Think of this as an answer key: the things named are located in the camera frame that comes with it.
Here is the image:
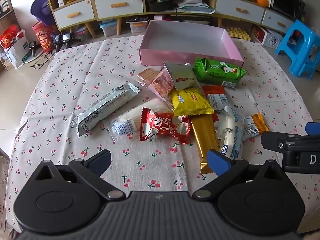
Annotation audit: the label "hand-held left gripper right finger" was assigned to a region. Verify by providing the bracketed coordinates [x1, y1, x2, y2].
[192, 149, 288, 200]

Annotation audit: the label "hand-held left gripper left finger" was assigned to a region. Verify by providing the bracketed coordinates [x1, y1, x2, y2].
[34, 149, 125, 201]

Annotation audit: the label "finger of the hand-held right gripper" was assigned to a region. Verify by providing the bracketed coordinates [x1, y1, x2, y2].
[305, 122, 320, 135]
[261, 131, 301, 153]

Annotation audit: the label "small white orange packet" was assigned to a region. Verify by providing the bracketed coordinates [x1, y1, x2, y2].
[242, 113, 270, 140]

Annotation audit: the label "gold long packet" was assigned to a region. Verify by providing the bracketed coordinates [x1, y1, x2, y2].
[190, 114, 220, 175]

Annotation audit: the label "white blue bread packet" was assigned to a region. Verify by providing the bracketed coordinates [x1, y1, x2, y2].
[216, 105, 244, 160]

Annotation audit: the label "clear packet white roll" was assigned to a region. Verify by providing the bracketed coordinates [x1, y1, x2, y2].
[105, 99, 173, 143]

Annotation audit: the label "grey silver long packet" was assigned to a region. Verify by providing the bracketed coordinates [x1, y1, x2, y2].
[70, 82, 140, 138]

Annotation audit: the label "red orange white packet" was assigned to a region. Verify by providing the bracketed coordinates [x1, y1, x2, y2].
[202, 85, 230, 110]

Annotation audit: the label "yellow snack packet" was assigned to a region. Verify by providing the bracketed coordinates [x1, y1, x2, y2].
[169, 88, 214, 117]

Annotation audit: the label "red white candy packet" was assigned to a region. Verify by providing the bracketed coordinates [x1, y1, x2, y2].
[140, 107, 192, 145]

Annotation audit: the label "green snack packet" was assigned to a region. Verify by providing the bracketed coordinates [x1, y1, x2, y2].
[192, 57, 247, 87]

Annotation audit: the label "beige packet red label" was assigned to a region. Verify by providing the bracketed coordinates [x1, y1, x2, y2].
[164, 61, 200, 90]

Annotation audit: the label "clear packet pink snack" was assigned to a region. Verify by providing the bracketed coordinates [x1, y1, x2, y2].
[146, 69, 175, 100]

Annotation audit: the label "clear packet brown biscuits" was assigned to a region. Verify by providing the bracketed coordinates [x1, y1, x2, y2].
[136, 67, 160, 85]

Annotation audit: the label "pink cardboard box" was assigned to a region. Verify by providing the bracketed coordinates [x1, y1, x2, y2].
[139, 20, 244, 68]

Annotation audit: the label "blue plastic stool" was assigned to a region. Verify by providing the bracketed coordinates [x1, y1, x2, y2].
[274, 19, 320, 80]

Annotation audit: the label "cherry print tablecloth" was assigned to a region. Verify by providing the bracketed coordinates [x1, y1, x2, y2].
[5, 34, 320, 233]

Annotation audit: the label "white patterned box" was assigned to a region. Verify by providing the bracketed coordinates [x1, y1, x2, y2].
[264, 29, 284, 49]

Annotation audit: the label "red printed box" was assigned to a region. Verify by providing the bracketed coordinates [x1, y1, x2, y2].
[251, 25, 265, 43]

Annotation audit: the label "yellow egg tray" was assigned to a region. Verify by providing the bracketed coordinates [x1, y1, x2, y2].
[225, 24, 252, 40]

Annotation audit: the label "black microwave oven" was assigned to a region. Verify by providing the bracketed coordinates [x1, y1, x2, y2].
[271, 0, 305, 20]

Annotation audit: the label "clear bin blue lid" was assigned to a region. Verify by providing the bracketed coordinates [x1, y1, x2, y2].
[99, 20, 118, 37]

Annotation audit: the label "red round gift bag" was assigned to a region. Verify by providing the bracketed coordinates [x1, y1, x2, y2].
[32, 21, 59, 53]

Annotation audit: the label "white red paper bag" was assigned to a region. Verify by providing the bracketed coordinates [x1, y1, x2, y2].
[0, 25, 32, 69]

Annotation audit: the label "stack of folded papers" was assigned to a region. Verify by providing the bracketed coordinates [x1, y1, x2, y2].
[175, 0, 215, 14]

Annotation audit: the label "purple hat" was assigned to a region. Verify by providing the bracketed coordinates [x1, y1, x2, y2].
[30, 0, 54, 23]

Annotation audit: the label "black open box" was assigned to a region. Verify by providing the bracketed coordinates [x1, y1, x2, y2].
[145, 0, 175, 13]

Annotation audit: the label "white drawer orange handle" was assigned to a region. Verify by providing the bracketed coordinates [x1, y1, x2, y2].
[52, 0, 95, 29]
[261, 9, 294, 33]
[94, 0, 144, 20]
[215, 0, 265, 24]

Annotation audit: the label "black camera devices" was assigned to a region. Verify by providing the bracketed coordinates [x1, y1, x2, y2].
[54, 34, 82, 48]

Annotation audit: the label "clear bin orange handle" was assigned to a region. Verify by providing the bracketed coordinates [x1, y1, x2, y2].
[126, 17, 149, 33]

